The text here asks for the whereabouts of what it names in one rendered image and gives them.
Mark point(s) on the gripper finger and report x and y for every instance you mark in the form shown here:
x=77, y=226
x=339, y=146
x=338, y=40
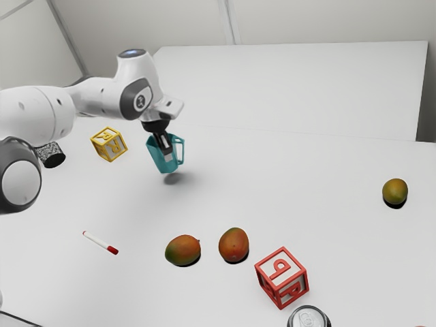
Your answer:
x=165, y=145

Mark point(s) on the red letter block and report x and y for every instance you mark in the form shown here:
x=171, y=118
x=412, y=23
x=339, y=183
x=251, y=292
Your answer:
x=282, y=277

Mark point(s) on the green yellow mango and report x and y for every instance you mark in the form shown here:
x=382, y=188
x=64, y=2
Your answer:
x=394, y=191

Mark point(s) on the orange red mango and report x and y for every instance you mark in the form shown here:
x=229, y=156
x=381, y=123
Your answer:
x=233, y=244

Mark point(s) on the yellow letter block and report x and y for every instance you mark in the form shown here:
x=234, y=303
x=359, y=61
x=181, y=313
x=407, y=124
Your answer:
x=109, y=144

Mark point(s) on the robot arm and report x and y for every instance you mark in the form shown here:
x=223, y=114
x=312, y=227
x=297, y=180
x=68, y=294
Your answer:
x=98, y=95

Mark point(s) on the black mesh pen holder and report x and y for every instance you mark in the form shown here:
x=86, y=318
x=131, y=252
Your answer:
x=51, y=154

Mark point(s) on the silver can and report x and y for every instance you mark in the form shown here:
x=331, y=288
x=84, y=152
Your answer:
x=308, y=317

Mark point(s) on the teal faceted mug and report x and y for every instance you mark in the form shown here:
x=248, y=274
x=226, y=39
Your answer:
x=163, y=157

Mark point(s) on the orange green mango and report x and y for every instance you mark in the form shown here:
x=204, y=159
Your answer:
x=182, y=250

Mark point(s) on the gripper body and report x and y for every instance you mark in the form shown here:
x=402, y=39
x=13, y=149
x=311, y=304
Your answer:
x=155, y=126

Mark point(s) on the white pen with red cap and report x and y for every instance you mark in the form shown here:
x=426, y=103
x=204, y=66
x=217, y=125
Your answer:
x=100, y=243

